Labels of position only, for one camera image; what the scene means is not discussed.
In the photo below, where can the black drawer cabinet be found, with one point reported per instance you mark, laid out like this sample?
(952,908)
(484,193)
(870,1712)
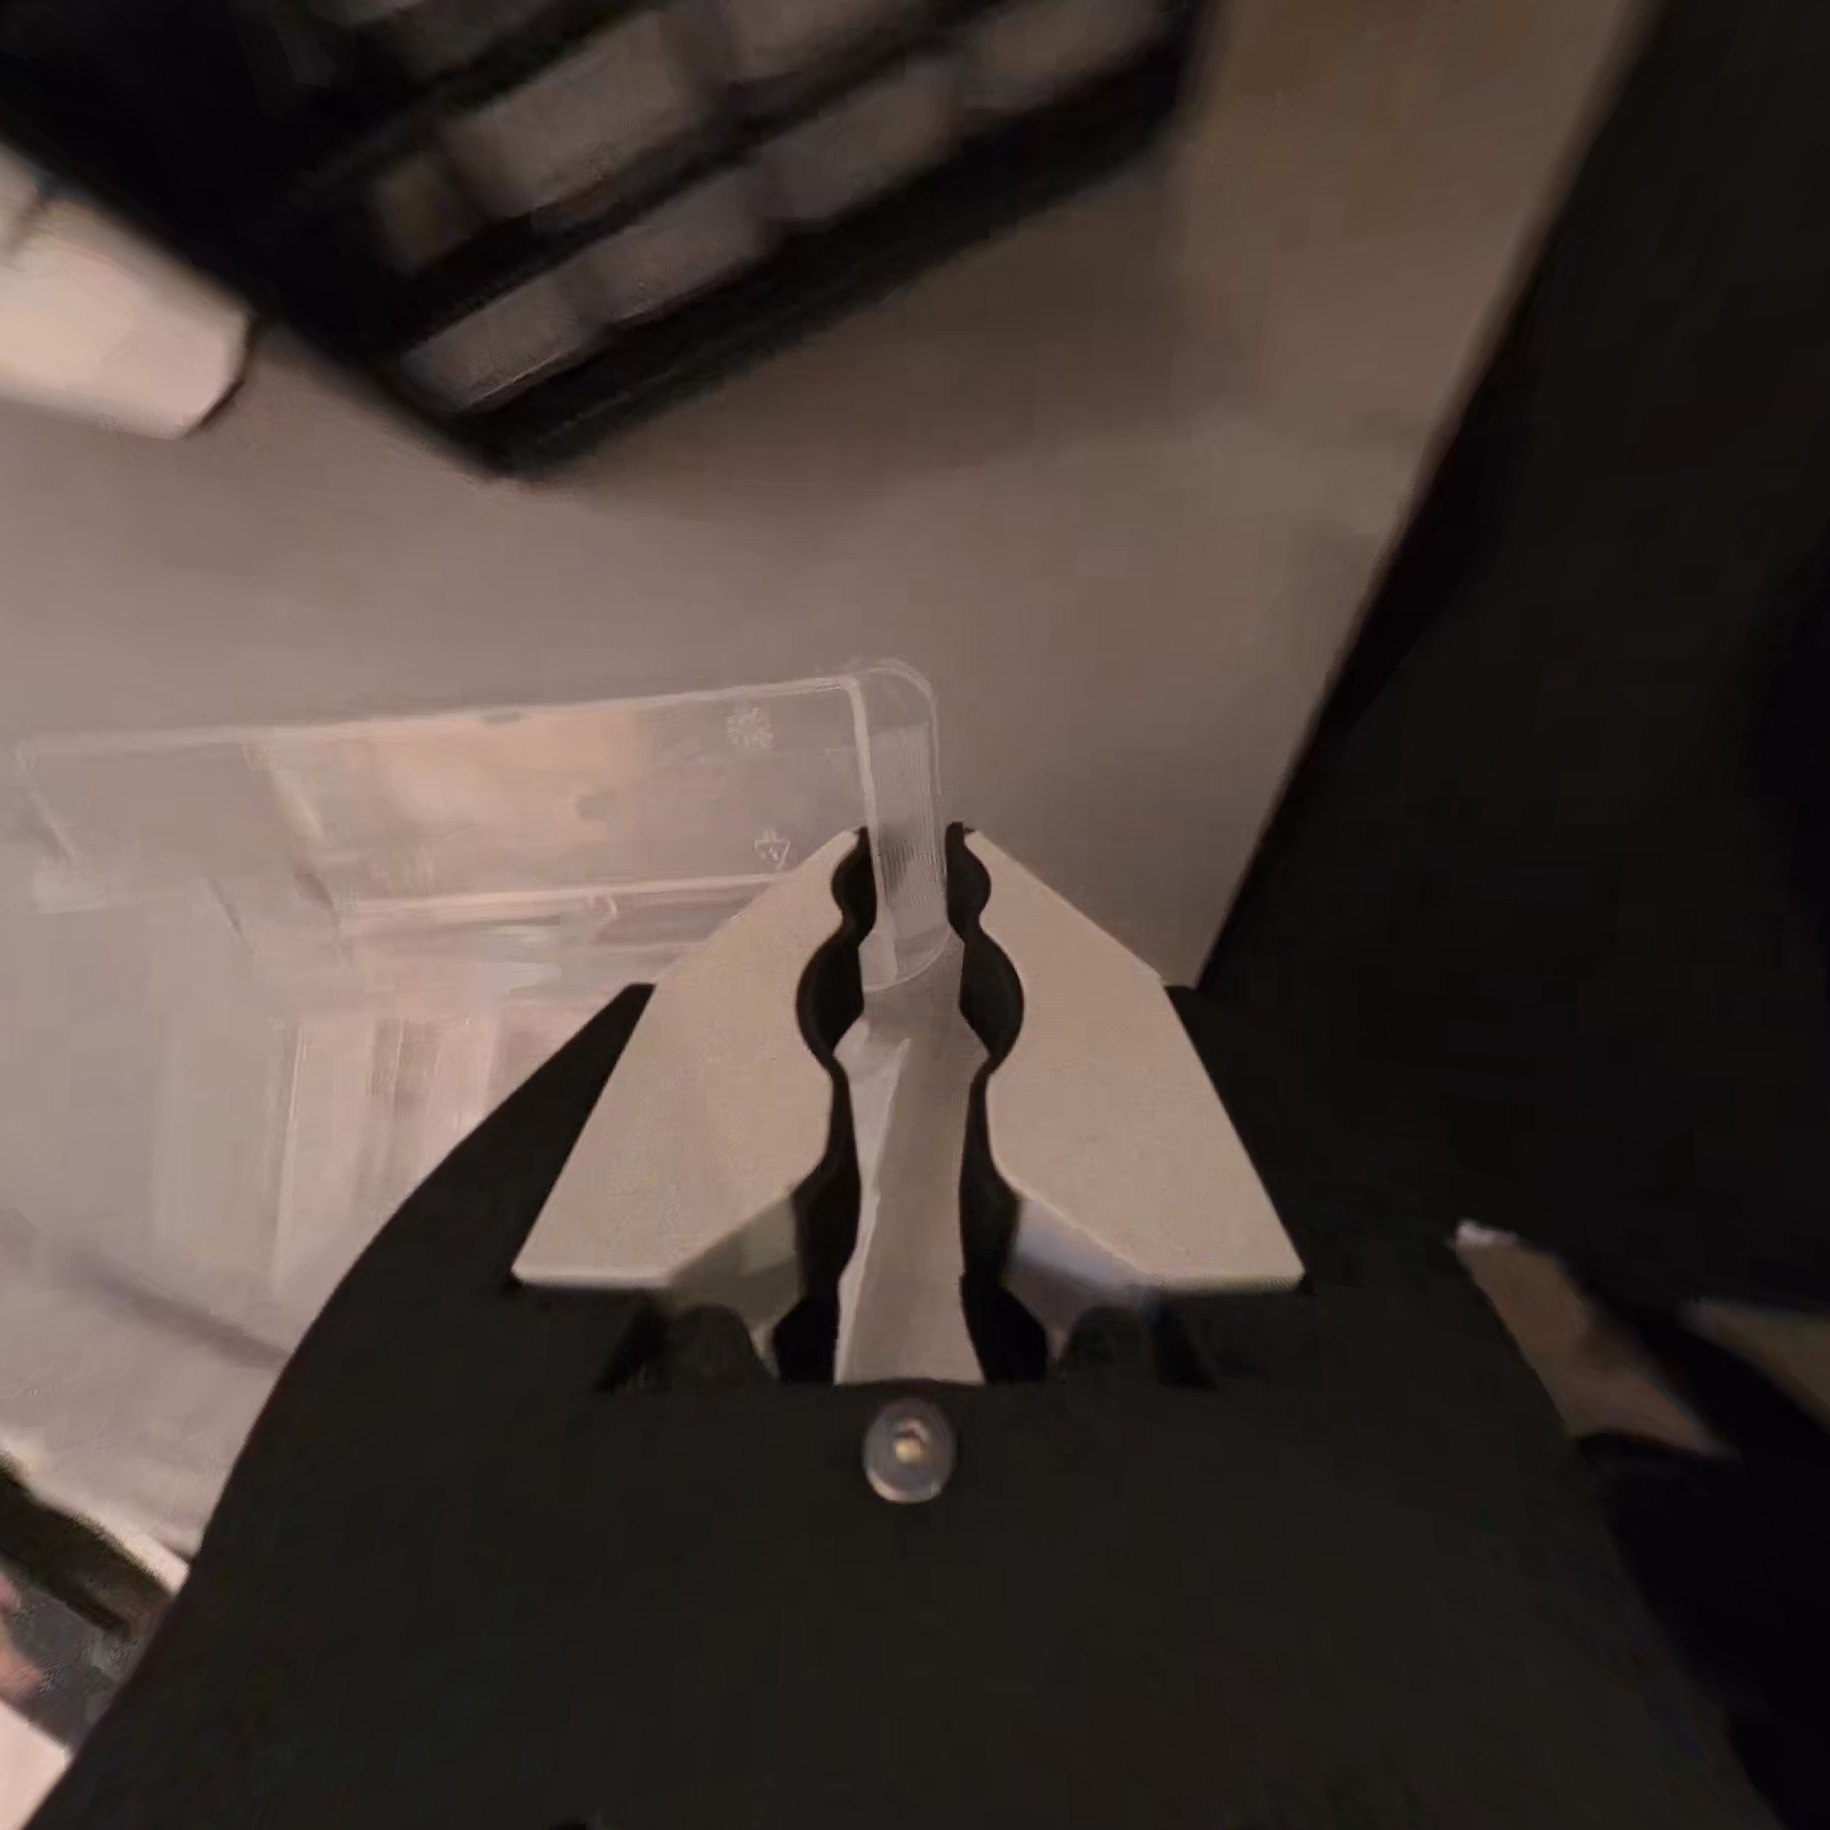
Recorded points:
(213,214)

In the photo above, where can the large clear storage box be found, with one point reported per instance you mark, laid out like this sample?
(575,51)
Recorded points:
(213,1144)

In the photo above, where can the clear plastic drawer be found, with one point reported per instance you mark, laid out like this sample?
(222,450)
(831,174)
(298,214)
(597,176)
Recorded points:
(500,800)

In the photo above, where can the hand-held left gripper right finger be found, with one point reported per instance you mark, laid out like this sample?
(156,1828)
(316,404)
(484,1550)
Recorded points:
(1128,1144)

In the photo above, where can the person's black clothing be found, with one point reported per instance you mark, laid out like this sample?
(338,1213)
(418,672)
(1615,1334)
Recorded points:
(1573,715)

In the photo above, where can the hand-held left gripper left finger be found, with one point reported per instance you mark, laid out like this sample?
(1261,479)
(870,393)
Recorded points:
(672,1144)

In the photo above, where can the set of small clear drawers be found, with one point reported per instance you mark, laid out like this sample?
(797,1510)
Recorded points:
(559,114)

